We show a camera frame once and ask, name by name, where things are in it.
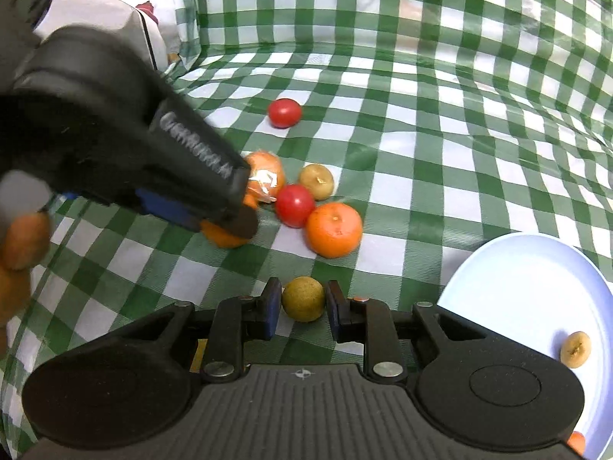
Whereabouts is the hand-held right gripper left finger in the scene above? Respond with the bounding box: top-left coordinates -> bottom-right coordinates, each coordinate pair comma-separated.
120,277 -> 283,384

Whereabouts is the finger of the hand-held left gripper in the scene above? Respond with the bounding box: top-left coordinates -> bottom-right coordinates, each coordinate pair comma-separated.
135,188 -> 207,232
211,201 -> 260,243

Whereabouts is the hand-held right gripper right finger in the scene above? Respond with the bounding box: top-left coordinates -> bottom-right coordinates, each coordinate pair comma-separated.
326,279 -> 484,379

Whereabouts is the yellow-green round fruit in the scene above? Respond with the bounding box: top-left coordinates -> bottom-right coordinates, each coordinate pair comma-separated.
299,164 -> 335,201
282,276 -> 326,323

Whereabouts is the plastic-wrapped orange tangerine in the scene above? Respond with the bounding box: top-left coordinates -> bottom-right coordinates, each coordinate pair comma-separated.
243,151 -> 287,203

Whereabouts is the red cherry tomato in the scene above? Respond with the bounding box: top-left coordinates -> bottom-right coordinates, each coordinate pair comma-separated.
267,98 -> 303,129
275,184 -> 316,229

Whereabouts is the light blue plate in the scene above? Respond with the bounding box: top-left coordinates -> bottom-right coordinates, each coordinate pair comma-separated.
437,233 -> 613,460

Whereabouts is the yellow-brown round fruit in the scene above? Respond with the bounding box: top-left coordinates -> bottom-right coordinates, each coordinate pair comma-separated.
560,331 -> 592,369

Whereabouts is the person's left hand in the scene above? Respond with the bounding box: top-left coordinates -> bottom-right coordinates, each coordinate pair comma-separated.
0,211 -> 53,353

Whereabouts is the large orange tangerine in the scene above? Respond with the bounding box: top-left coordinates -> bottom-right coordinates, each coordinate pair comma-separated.
305,202 -> 363,260

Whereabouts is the white printed cloth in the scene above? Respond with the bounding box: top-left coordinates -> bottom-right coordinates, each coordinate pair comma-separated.
33,0 -> 192,75

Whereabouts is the green checked tablecloth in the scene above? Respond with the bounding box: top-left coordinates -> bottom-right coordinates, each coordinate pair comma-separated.
0,0 -> 613,460

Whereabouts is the small orange fruit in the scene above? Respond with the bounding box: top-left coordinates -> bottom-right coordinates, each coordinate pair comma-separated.
566,431 -> 588,457

